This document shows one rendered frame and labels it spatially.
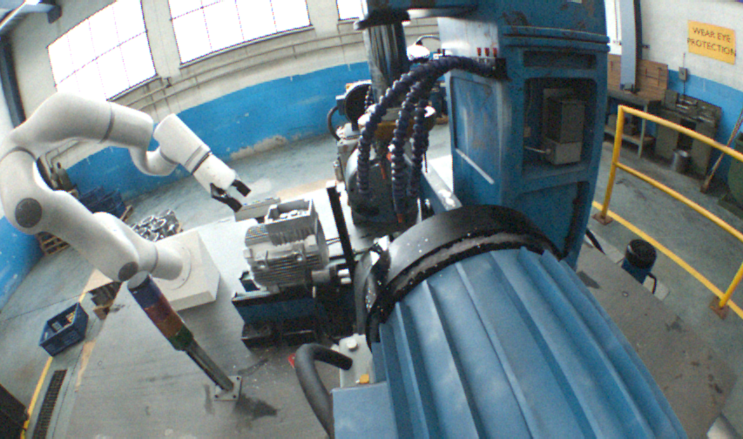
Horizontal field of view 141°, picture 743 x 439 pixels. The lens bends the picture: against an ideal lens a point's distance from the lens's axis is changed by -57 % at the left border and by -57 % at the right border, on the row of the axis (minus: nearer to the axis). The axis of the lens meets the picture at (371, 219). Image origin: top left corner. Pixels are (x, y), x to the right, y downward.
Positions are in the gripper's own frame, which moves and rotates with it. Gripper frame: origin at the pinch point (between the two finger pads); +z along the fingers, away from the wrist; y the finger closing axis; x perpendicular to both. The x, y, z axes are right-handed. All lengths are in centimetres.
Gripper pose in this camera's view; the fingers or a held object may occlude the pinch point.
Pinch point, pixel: (241, 199)
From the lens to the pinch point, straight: 87.1
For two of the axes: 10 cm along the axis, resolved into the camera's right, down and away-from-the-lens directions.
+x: 7.7, -5.8, -2.6
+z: 6.3, 6.3, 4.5
